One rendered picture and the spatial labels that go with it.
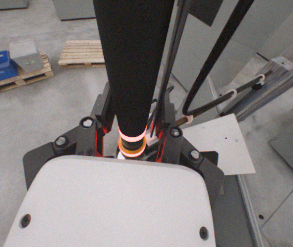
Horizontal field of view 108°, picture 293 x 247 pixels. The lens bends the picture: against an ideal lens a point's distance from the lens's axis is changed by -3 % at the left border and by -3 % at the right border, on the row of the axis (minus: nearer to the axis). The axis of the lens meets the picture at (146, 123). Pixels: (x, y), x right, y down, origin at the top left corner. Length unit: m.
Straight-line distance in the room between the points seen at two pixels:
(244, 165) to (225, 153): 0.08
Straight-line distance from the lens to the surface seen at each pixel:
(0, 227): 2.29
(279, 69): 0.64
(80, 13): 5.78
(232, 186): 1.08
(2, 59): 3.87
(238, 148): 0.60
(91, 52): 3.48
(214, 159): 0.42
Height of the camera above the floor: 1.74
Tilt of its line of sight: 59 degrees down
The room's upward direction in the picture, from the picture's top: 12 degrees clockwise
